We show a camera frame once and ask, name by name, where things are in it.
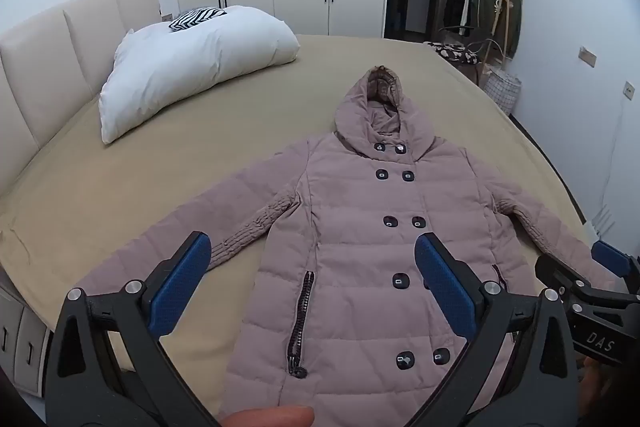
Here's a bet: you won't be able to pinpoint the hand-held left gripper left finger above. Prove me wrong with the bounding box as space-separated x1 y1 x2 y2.
45 231 222 427

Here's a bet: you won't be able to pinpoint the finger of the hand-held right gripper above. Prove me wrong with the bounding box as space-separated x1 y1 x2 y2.
590 239 640 282
534 252 593 305

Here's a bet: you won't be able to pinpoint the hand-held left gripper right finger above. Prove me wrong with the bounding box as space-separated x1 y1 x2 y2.
414 232 583 427

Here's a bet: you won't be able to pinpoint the mauve hooded puffer coat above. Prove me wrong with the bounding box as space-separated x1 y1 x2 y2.
75 66 621 427

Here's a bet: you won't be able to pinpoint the person's left hand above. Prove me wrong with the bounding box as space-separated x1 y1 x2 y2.
220 406 316 427

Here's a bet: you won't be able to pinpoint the white router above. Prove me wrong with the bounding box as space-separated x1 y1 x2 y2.
589 206 617 239

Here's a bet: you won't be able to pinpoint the bed with beige sheet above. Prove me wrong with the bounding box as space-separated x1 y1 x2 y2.
0 34 588 427

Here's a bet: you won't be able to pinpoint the white bed drawers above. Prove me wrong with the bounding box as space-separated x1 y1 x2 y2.
0 292 51 394

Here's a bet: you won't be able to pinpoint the white grid laundry basket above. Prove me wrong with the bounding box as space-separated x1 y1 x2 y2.
482 69 522 115

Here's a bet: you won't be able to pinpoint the white pillow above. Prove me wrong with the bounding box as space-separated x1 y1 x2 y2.
98 6 301 144

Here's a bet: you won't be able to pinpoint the chair with patterned cushion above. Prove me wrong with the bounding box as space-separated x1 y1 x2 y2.
424 24 501 78

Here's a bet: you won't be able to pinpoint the green hanging hoodie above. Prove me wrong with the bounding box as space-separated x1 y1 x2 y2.
477 0 523 58

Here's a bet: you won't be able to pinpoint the cream padded headboard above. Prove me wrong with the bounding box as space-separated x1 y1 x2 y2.
0 0 162 195

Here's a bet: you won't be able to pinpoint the zebra striped pillow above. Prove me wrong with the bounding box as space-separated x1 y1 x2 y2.
167 7 228 32

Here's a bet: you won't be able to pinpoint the thin wall cable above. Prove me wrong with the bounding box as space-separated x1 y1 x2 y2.
595 99 627 223

